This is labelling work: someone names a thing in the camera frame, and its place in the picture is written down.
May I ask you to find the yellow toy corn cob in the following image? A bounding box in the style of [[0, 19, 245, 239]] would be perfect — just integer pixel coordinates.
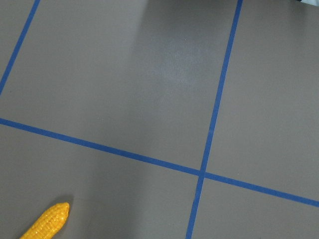
[[20, 202, 70, 239]]

